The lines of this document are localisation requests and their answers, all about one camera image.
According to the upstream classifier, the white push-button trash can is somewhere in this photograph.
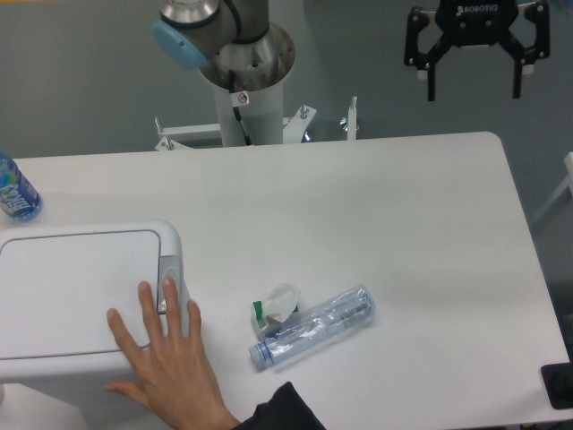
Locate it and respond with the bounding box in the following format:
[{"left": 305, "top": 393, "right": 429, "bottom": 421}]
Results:
[{"left": 1, "top": 220, "right": 188, "bottom": 424}]

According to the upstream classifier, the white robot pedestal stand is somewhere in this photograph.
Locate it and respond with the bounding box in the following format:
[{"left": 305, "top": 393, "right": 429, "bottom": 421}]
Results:
[{"left": 153, "top": 22, "right": 361, "bottom": 151}]

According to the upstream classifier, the black sleeved forearm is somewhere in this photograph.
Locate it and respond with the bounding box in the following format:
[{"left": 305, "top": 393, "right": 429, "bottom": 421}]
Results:
[{"left": 235, "top": 382, "right": 326, "bottom": 430}]

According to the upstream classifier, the empty clear plastic bottle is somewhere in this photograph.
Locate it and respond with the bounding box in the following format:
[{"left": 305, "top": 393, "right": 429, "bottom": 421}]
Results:
[{"left": 249, "top": 285, "right": 376, "bottom": 371}]

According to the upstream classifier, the white furniture piece right edge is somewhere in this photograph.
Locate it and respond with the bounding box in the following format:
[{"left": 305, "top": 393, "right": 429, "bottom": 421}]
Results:
[{"left": 529, "top": 152, "right": 572, "bottom": 237}]

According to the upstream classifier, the black device at table edge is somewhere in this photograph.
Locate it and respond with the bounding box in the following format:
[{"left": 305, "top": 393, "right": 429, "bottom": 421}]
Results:
[{"left": 541, "top": 362, "right": 573, "bottom": 410}]

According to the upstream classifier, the black cable on pedestal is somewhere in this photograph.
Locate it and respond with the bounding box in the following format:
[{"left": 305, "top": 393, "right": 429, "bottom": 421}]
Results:
[{"left": 228, "top": 69, "right": 252, "bottom": 147}]

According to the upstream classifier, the crumpled white wrapper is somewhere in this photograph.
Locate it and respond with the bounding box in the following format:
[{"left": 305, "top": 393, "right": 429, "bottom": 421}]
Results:
[{"left": 251, "top": 283, "right": 301, "bottom": 332}]

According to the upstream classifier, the person's bare right hand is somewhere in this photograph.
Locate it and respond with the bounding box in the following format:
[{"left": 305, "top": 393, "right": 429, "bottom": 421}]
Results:
[{"left": 104, "top": 277, "right": 240, "bottom": 429}]

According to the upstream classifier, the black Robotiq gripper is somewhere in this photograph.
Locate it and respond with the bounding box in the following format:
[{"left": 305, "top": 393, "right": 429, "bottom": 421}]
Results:
[{"left": 404, "top": 0, "right": 552, "bottom": 102}]

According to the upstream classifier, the silver robot arm blue cap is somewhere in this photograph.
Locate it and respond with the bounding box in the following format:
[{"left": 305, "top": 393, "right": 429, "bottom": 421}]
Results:
[{"left": 152, "top": 1, "right": 551, "bottom": 100}]

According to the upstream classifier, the blue labelled water bottle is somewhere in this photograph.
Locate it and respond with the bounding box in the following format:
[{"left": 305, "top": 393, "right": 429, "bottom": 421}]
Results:
[{"left": 1, "top": 153, "right": 42, "bottom": 221}]

